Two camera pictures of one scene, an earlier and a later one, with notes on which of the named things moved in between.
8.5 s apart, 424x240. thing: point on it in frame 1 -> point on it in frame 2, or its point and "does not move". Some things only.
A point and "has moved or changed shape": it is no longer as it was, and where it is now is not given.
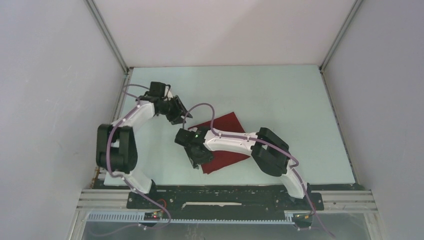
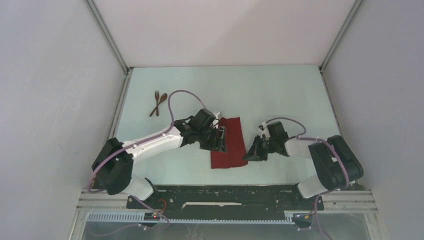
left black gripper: [177, 112] -> [220, 146]
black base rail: [238, 199] does not move
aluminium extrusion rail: [105, 200] does not move
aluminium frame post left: [103, 29] does not move
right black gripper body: [196, 159] -> [268, 146]
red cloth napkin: [222, 159] has moved or changed shape
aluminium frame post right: [357, 5] does not move
